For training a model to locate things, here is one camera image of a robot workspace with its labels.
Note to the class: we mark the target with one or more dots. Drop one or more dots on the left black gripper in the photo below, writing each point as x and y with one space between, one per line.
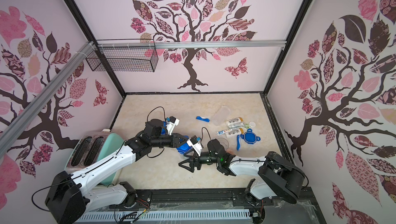
175 140

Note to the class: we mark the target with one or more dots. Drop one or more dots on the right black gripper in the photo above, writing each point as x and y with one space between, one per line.
196 161

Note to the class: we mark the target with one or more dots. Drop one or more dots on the white toothpaste tube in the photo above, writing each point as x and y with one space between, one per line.
219 133

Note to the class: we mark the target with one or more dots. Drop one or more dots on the detached blue container lid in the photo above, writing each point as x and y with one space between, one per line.
250 137

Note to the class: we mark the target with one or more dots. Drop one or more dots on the small white round cap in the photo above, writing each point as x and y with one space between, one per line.
252 124

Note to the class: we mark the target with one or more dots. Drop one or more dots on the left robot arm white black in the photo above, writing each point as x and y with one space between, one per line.
69 195

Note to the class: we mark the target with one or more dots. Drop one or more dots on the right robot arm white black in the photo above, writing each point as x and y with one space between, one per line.
274 176

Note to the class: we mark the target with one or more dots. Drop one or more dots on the clear drinking glass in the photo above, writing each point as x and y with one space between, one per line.
224 142

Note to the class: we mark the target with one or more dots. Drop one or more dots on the mint green silver toaster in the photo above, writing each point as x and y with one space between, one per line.
93 147

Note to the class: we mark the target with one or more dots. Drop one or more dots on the white slotted cable duct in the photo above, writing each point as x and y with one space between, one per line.
164 216

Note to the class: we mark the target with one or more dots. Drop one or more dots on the black wire basket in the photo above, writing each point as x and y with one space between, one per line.
124 56

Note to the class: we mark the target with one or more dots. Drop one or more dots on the back aluminium rail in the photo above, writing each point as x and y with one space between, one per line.
201 44

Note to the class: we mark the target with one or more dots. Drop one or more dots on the aluminium rail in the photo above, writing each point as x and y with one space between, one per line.
201 44
17 127

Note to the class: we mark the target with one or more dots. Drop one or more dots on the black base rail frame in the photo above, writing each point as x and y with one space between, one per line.
273 210

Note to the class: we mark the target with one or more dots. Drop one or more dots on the left aluminium rail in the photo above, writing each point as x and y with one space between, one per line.
17 127

